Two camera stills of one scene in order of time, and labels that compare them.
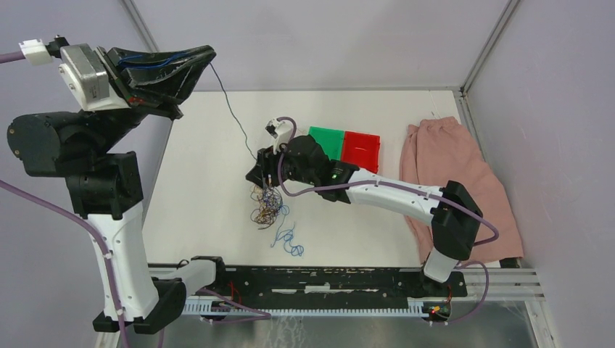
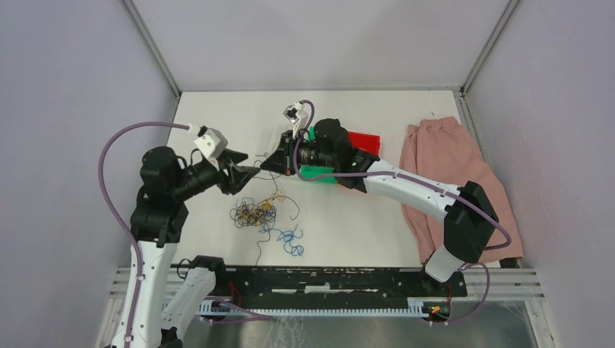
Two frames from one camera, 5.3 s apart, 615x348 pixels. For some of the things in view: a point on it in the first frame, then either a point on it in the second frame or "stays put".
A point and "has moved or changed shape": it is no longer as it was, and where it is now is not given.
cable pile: x=270 y=204 has moved or changed shape
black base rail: x=333 y=283 stays put
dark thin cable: x=234 y=114 to x=270 y=212
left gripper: x=158 y=76 to x=241 y=175
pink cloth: x=434 y=151 stays put
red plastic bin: x=362 y=149 stays put
